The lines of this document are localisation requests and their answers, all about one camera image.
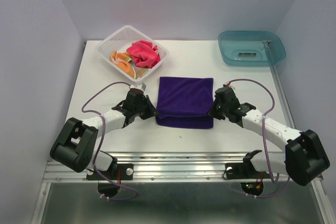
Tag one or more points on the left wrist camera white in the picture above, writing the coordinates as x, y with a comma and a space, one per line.
139, 86

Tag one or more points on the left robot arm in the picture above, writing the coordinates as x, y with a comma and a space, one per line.
75, 145

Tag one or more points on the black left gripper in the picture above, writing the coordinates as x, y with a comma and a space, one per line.
151, 110

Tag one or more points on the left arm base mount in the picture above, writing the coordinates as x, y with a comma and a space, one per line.
110, 168

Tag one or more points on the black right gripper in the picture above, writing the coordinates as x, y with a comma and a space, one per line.
213, 113

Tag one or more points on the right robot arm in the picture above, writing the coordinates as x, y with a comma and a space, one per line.
301, 157

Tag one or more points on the white plastic mesh basket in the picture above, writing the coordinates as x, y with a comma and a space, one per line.
121, 40

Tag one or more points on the orange patterned towel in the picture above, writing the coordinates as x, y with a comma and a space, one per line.
124, 62

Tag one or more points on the teal translucent plastic bin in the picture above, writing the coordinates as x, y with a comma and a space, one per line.
251, 48

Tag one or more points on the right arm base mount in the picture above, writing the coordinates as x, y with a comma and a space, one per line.
244, 169

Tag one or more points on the aluminium mounting rail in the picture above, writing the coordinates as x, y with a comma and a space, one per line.
150, 167

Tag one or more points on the pink towel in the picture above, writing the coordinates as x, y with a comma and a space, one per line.
144, 54

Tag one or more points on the purple towel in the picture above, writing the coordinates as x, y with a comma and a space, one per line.
185, 102

